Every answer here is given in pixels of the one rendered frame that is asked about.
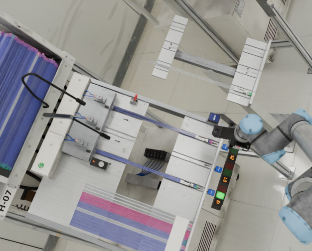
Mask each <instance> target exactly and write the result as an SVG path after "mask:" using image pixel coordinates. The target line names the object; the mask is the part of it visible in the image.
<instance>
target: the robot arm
mask: <svg viewBox="0 0 312 251"><path fill-rule="evenodd" d="M212 135H213V136H214V137H216V138H222V139H228V143H227V148H228V149H232V148H235V149H238V150H241V148H242V151H245V152H247V151H248V150H249V149H250V146H251V145H253V147H254V148H255V149H256V150H257V151H258V152H259V153H260V154H261V156H262V157H263V158H264V159H265V160H266V161H267V162H268V163H269V164H273V163H275V162H276V161H278V160H279V159H280V158H281V157H282V156H284V155H285V154H286V151H285V149H284V148H285V147H286V146H287V145H288V144H290V143H291V142H292V141H293V140H294V141H295V142H296V143H297V144H298V146H299V147H300V148H301V150H302V151H303V152H304V153H305V155H306V156H307V157H308V159H309V160H310V161H311V162H312V117H311V116H310V115H309V114H308V113H307V112H306V111H305V110H304V109H303V108H299V109H297V110H296V111H295V112H293V113H291V115H290V116H288V117H287V118H286V119H285V120H284V121H282V122H281V123H280V124H279V125H278V126H276V127H275V128H274V129H273V130H272V131H271V132H268V131H267V130H266V129H265V128H264V127H263V121H262V119H261V118H260V117H259V116H258V115H256V114H248V115H246V116H245V117H243V118H242V119H241V121H240V122H239V124H238V125H237V126H236V128H231V127H224V126H218V125H215V126H214V128H213V131H212ZM239 147H240V148H239ZM244 149H247V150H244ZM285 194H286V196H287V198H288V200H289V203H288V204H287V205H286V206H283V207H282V208H281V210H279V212H278V215H279V217H280V219H281V220H282V221H283V223H284V224H285V225H286V226H287V228H288V229H289V230H290V231H291V232H292V234H293V235H294V236H295V237H296V238H297V239H298V240H299V241H300V242H301V243H302V244H303V245H308V244H310V243H311V242H312V167H311V168H309V169H308V170H307V171H306V172H304V173H303V174H302V175H300V176H299V177H298V178H297V179H295V180H294V181H293V182H291V183H289V184H288V186H287V187H286V188H285Z"/></svg>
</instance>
